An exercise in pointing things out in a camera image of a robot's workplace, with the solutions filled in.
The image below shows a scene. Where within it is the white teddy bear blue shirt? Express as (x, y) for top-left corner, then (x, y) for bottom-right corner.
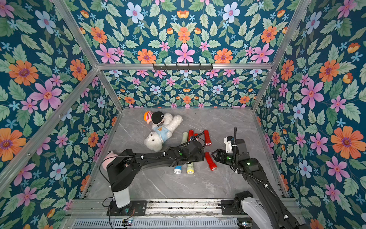
(144, 113), (183, 152)

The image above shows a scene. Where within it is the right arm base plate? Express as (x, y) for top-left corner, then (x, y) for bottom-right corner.
(218, 199), (244, 216)

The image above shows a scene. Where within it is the pale green flashlight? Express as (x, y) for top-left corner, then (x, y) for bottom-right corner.
(186, 163), (194, 175)
(181, 132), (188, 144)

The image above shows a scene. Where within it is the blue flashlight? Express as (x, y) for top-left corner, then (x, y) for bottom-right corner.
(173, 166), (182, 174)

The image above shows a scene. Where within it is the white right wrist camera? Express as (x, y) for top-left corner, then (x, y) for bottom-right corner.
(224, 136), (233, 153)

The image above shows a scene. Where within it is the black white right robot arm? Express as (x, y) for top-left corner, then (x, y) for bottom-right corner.
(212, 136), (309, 229)

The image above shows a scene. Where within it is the red flashlight plain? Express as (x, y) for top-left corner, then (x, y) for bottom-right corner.
(205, 152), (217, 171)
(188, 129), (194, 141)
(204, 130), (212, 146)

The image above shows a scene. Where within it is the black hook rail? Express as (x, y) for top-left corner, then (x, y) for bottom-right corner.
(153, 64), (214, 71)

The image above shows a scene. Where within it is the pink plush toy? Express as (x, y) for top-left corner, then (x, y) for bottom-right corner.
(102, 151), (118, 170)

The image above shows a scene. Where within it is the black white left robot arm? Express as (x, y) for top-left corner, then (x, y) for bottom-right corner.
(102, 140), (205, 209)

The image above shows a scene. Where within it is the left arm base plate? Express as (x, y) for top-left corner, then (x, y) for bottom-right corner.
(107, 200), (147, 217)

